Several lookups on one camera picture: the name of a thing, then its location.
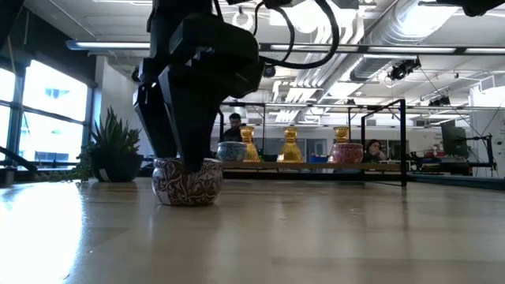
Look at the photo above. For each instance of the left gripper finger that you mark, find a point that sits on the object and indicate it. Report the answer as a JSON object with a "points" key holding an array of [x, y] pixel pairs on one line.
{"points": [[193, 118], [155, 122]]}

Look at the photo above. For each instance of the amber glass candlestick holder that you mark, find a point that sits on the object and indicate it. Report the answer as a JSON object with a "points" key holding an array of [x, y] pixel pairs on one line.
{"points": [[341, 135], [251, 152], [290, 152]]}

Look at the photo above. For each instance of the brown floral candle tin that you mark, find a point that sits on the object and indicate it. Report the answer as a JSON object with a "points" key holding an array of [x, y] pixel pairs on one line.
{"points": [[185, 191]]}

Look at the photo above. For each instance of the pink floral candle tin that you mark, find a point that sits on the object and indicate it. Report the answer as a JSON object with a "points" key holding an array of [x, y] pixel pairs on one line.
{"points": [[347, 154]]}

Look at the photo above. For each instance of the blue floral candle tin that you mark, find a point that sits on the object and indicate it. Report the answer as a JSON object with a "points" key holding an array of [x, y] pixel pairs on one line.
{"points": [[232, 153]]}

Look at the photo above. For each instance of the person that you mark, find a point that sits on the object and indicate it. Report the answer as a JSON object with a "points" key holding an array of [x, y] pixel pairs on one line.
{"points": [[374, 152], [235, 128]]}

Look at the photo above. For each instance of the potted succulent plant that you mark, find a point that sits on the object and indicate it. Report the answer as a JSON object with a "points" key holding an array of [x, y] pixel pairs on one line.
{"points": [[116, 165]]}

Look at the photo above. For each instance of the black ceiling spotlight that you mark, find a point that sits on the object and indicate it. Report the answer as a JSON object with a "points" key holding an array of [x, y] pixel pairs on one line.
{"points": [[271, 72]]}

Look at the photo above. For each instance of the large window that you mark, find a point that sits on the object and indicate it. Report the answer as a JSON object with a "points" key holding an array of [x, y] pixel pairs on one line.
{"points": [[55, 90]]}

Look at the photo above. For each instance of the blue storage bin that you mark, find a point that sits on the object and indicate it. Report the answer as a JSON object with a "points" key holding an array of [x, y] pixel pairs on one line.
{"points": [[319, 158]]}

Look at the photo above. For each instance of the white ceiling light panel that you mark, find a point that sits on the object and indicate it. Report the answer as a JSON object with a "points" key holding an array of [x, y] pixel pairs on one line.
{"points": [[311, 16]]}

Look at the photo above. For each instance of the black ceiling track light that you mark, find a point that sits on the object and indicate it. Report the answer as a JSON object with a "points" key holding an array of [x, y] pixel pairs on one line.
{"points": [[402, 70]]}

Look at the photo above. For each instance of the black computer monitor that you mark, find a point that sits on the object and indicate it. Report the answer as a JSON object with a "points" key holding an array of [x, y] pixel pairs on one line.
{"points": [[453, 140]]}

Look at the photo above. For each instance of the wooden shelf with black frame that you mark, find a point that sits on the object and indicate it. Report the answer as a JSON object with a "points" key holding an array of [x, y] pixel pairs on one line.
{"points": [[315, 166]]}

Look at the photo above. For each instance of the silver air duct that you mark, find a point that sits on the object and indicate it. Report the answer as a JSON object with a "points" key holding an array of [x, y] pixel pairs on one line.
{"points": [[394, 31]]}

